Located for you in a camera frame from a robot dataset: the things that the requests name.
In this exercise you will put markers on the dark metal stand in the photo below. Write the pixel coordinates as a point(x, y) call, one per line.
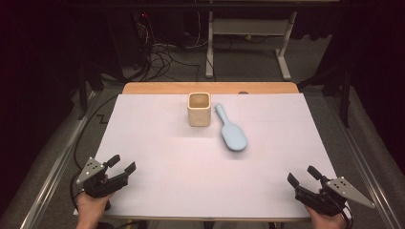
point(345, 95)
point(83, 92)

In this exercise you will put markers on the light blue hairbrush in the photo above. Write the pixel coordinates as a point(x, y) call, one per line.
point(234, 137)

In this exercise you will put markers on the white metal desk frame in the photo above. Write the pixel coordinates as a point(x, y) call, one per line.
point(250, 27)

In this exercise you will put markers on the person's right hand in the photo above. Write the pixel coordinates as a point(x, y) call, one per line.
point(324, 221)

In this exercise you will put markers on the metal floor rail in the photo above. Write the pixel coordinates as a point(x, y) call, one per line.
point(51, 184)
point(366, 165)

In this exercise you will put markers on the person's left hand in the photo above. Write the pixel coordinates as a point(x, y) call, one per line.
point(90, 208)

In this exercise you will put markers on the beige square cup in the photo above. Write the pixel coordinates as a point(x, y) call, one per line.
point(199, 119)

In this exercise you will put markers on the white table cover sheet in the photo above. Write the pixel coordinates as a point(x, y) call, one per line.
point(191, 171)

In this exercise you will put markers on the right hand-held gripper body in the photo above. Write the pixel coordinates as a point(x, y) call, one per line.
point(321, 200)

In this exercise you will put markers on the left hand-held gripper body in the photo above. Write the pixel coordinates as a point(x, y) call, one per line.
point(102, 186)

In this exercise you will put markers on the dark computer tower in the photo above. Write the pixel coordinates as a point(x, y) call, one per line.
point(130, 38)

